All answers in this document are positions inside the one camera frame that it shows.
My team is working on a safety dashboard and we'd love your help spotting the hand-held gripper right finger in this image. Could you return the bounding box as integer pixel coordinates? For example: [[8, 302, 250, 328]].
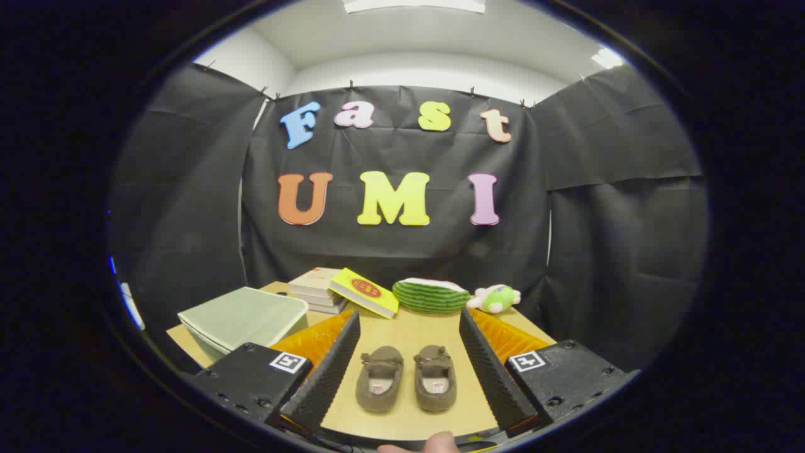
[[458, 307, 641, 436]]

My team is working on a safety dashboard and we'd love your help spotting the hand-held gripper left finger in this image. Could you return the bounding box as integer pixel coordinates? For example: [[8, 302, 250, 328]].
[[182, 310, 362, 436]]

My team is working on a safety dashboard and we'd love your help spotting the brown fuzzy slipper shoe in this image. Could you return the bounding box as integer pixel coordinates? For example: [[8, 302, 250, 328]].
[[356, 345, 404, 414], [413, 345, 458, 413]]

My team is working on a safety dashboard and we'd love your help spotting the pale green fabric storage box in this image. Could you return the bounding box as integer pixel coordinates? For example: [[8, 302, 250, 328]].
[[177, 286, 310, 361]]

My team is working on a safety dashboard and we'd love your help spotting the pink and green plush toy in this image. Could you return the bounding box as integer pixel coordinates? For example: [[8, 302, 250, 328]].
[[466, 284, 522, 315]]

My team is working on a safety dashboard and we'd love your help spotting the yellow book with red circle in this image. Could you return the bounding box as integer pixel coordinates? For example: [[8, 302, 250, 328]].
[[329, 267, 400, 320]]

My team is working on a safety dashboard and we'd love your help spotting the beige book with orange print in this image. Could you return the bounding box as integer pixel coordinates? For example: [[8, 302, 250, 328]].
[[288, 267, 343, 298]]

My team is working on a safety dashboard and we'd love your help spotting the watermelon slice plush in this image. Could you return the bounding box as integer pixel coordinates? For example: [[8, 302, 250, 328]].
[[392, 277, 471, 315]]

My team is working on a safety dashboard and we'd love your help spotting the black backdrop cloth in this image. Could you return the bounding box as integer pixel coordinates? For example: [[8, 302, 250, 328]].
[[107, 63, 710, 372]]

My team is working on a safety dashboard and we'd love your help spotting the small ceiling light panel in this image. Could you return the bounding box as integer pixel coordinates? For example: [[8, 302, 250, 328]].
[[591, 47, 625, 70]]

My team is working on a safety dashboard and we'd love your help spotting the long ceiling light panel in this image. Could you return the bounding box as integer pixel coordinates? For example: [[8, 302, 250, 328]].
[[343, 0, 486, 14]]

